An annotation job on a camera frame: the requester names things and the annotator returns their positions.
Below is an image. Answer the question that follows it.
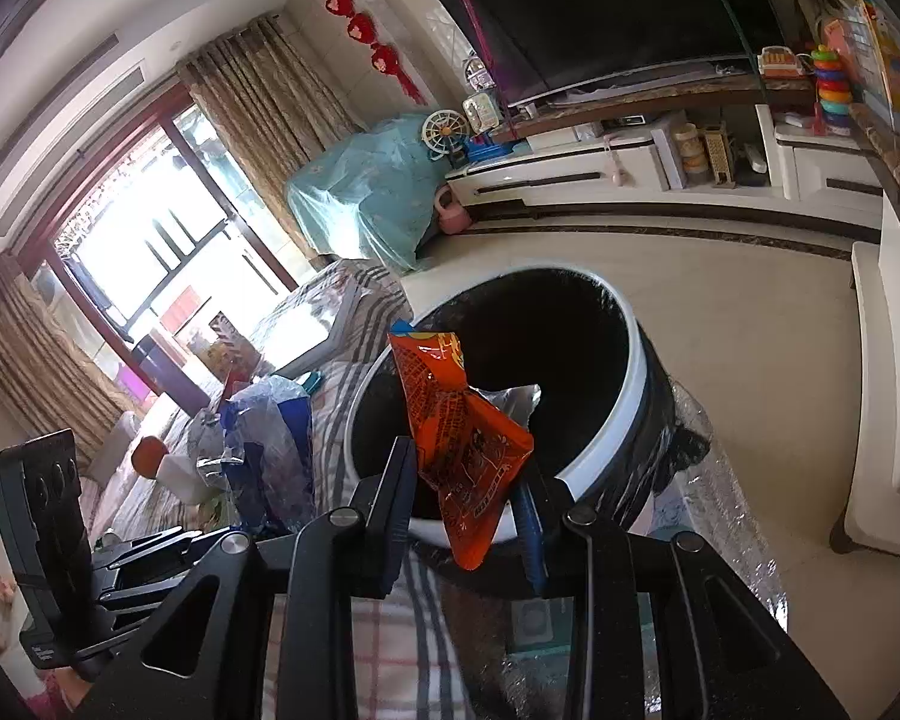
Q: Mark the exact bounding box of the plaid blanket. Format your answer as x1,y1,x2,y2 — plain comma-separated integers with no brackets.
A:
82,259,515,720

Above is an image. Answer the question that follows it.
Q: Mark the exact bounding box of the blue toy set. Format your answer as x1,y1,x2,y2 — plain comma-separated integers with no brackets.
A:
463,130,516,164

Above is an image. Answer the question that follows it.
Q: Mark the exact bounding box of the blue clear plastic bag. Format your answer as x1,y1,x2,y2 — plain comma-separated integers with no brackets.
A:
220,375,317,535

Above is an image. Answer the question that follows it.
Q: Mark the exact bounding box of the rainbow ring stacker toy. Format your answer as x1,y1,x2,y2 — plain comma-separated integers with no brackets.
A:
810,43,857,137

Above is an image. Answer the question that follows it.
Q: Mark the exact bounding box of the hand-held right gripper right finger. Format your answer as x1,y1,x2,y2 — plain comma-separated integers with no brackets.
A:
510,463,850,720

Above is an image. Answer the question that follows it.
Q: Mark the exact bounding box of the orange round object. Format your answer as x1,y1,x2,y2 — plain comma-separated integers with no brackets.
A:
133,436,170,478

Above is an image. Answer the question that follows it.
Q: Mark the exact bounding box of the purple thermos bottle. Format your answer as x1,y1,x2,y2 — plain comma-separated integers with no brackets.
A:
130,331,205,407

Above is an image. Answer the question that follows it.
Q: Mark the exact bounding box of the clear snack jar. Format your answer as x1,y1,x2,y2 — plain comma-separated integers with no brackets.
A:
187,317,262,385

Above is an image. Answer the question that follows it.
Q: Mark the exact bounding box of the black white-rimmed trash bin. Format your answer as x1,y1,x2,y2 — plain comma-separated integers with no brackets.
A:
343,264,710,550

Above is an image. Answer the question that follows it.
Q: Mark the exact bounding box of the black television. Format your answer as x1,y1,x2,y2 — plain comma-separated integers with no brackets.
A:
429,0,790,110

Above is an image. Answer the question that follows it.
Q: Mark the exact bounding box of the crinkled silver foil sheet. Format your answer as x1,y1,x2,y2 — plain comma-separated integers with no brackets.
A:
630,381,790,632

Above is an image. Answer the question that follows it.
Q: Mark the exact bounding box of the colourful children's book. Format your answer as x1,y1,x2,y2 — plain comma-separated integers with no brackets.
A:
259,270,382,385

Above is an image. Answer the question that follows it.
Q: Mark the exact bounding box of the red hanging decoration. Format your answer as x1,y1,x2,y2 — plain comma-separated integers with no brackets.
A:
307,0,428,107

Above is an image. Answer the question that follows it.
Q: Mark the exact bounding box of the red-framed glass door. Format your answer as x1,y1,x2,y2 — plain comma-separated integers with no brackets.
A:
21,81,317,407

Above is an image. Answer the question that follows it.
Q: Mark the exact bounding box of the toy ferris wheel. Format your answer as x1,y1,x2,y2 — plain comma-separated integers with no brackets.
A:
420,109,470,166

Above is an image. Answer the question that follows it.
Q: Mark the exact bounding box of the teal cloth cover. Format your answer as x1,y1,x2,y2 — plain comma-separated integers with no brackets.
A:
283,111,458,275

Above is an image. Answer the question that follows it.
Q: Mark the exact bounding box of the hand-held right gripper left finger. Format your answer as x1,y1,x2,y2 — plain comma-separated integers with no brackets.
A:
75,435,419,720

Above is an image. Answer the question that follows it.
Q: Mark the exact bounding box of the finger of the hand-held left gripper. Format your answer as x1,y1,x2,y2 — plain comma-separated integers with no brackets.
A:
92,527,205,571
100,540,220,614

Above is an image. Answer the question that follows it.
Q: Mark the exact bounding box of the white television cabinet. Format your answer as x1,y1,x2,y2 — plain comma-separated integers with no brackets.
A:
445,101,887,242

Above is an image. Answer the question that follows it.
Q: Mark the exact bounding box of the white side cabinet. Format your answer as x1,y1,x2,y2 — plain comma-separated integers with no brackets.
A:
831,238,900,557

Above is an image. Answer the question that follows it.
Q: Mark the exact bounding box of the orange snack packet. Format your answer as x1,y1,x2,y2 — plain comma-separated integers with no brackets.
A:
387,320,535,571

